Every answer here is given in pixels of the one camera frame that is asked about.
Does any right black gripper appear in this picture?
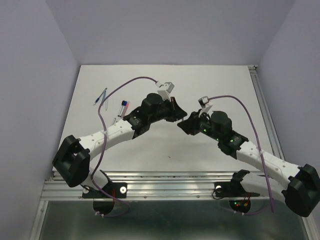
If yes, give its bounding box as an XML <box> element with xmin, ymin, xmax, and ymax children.
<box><xmin>176</xmin><ymin>108</ymin><xmax>222</xmax><ymax>142</ymax></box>

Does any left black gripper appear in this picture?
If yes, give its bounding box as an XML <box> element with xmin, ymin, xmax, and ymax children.
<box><xmin>148</xmin><ymin>96</ymin><xmax>187</xmax><ymax>124</ymax></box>

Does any light blue pen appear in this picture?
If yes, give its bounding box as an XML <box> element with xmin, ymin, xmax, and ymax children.
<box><xmin>103</xmin><ymin>97</ymin><xmax>109</xmax><ymax>111</ymax></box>

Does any blue gel pen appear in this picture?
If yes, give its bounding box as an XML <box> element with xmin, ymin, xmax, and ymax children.
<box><xmin>93</xmin><ymin>88</ymin><xmax>108</xmax><ymax>105</ymax></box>

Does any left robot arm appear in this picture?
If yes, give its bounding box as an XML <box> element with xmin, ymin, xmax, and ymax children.
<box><xmin>52</xmin><ymin>93</ymin><xmax>187</xmax><ymax>188</ymax></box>

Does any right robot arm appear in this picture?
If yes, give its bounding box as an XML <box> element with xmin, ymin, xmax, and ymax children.
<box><xmin>178</xmin><ymin>111</ymin><xmax>320</xmax><ymax>217</ymax></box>

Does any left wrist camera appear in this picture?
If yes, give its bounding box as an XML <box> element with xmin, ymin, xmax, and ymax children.
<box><xmin>155</xmin><ymin>81</ymin><xmax>175</xmax><ymax>101</ymax></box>

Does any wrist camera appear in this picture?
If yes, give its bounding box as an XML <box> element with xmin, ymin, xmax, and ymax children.
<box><xmin>155</xmin><ymin>81</ymin><xmax>175</xmax><ymax>101</ymax></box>
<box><xmin>198</xmin><ymin>96</ymin><xmax>212</xmax><ymax>116</ymax></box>

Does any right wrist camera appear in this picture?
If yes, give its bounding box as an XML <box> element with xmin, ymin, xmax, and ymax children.
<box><xmin>198</xmin><ymin>96</ymin><xmax>212</xmax><ymax>116</ymax></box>

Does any right side aluminium rail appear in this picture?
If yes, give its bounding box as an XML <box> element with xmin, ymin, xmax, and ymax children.
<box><xmin>248</xmin><ymin>65</ymin><xmax>285</xmax><ymax>161</ymax></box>

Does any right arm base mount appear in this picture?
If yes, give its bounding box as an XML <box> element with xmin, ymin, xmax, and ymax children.
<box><xmin>212</xmin><ymin>169</ymin><xmax>260</xmax><ymax>200</ymax></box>

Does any aluminium rail frame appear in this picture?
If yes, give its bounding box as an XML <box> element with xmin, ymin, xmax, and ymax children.
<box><xmin>30</xmin><ymin>171</ymin><xmax>319</xmax><ymax>240</ymax></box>

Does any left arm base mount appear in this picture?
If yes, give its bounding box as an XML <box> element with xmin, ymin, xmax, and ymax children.
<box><xmin>81</xmin><ymin>170</ymin><xmax>128</xmax><ymax>199</ymax></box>

